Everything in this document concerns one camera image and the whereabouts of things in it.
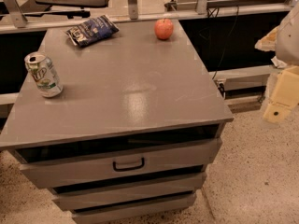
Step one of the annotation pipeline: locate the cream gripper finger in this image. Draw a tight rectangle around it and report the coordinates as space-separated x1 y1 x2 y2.
254 27 278 51
263 66 299 123

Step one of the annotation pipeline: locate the silver green 7up can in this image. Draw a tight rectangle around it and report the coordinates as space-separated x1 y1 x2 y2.
24 52 63 98

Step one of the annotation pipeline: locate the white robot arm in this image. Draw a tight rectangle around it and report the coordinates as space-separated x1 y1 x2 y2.
255 4 299 123

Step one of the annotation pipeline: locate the white crumpled cloth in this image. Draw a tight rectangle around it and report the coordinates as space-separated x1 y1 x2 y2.
271 56 287 69

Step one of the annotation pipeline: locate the red apple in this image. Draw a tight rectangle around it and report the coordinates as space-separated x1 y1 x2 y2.
154 19 174 40

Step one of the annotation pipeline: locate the grey top drawer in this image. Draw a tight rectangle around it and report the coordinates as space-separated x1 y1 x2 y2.
21 138 222 189

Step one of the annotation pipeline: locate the grey drawer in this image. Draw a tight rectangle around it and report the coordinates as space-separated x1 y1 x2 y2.
53 172 206 211
21 138 222 189
72 191 196 224

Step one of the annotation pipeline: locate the grey middle drawer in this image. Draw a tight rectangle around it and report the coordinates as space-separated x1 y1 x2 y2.
53 172 206 211

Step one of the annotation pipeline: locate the grey drawer cabinet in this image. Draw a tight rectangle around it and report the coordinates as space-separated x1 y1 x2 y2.
0 21 233 215

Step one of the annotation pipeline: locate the blue chip bag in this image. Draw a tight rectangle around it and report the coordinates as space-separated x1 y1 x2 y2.
65 15 119 48

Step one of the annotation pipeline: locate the grey bottom drawer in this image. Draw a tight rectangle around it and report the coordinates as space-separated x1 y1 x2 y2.
72 191 196 224

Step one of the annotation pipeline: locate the black hanging cable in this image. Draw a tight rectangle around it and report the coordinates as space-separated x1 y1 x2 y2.
206 6 241 79

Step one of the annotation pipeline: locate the black drawer handle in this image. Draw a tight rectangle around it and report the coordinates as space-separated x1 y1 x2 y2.
112 158 145 173

